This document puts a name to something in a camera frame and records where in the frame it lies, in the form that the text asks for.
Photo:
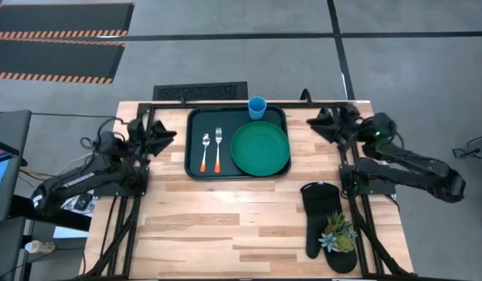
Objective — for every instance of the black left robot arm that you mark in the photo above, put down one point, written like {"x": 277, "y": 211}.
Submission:
{"x": 76, "y": 181}

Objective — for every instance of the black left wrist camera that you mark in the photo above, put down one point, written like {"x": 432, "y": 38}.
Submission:
{"x": 135, "y": 126}

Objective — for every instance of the green plastic plate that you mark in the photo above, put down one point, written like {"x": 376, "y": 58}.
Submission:
{"x": 260, "y": 148}

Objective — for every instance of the black oven mitt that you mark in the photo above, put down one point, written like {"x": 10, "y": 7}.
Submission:
{"x": 320, "y": 203}

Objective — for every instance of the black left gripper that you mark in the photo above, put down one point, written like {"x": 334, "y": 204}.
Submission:
{"x": 143, "y": 142}

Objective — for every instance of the small succulent plant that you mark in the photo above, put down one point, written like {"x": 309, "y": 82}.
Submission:
{"x": 338, "y": 234}

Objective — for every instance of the black keyboard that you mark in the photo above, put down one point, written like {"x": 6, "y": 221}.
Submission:
{"x": 201, "y": 91}

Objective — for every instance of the black floor mat orange edge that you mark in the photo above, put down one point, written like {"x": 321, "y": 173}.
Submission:
{"x": 53, "y": 58}
{"x": 61, "y": 17}

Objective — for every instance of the black floor device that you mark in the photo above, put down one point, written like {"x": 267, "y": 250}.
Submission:
{"x": 477, "y": 148}

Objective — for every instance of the clear plastic bottle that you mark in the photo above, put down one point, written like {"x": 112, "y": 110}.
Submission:
{"x": 39, "y": 247}

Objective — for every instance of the dark grey side desk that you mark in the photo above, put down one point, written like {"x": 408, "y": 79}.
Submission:
{"x": 14, "y": 125}

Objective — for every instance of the dark green serving tray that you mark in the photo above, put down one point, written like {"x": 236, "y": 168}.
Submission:
{"x": 197, "y": 125}

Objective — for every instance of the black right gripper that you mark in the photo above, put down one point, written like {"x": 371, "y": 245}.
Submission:
{"x": 348, "y": 126}

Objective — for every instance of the light blue plastic cup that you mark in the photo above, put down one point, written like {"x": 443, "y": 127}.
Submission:
{"x": 257, "y": 107}

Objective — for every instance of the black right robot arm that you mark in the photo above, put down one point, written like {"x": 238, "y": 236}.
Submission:
{"x": 412, "y": 171}

